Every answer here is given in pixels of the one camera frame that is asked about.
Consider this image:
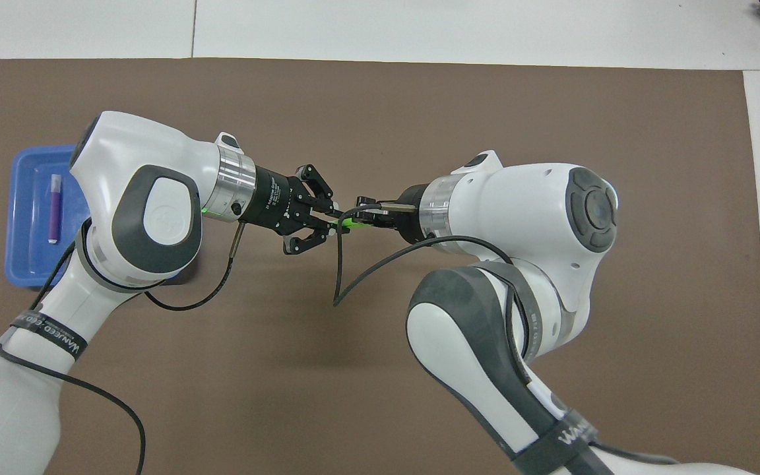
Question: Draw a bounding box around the black right arm strap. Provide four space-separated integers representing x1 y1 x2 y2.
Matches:
511 408 600 475

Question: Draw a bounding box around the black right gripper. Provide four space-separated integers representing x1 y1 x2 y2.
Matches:
355 183 430 247

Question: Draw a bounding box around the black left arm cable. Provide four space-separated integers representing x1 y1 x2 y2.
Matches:
0 221 245 475

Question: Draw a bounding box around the black left arm strap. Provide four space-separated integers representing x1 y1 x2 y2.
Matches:
9 309 88 361

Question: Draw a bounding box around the blue plastic tray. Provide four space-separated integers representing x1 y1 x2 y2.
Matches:
4 145 94 289

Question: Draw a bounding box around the purple marker pen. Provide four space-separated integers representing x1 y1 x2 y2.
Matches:
47 174 64 245

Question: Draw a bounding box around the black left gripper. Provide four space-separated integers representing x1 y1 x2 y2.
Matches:
248 164 342 256

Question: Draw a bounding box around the black arm strap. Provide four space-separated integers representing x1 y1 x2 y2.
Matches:
511 408 600 475
9 309 88 361

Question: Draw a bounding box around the brown table mat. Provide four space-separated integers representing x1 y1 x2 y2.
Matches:
0 58 760 475

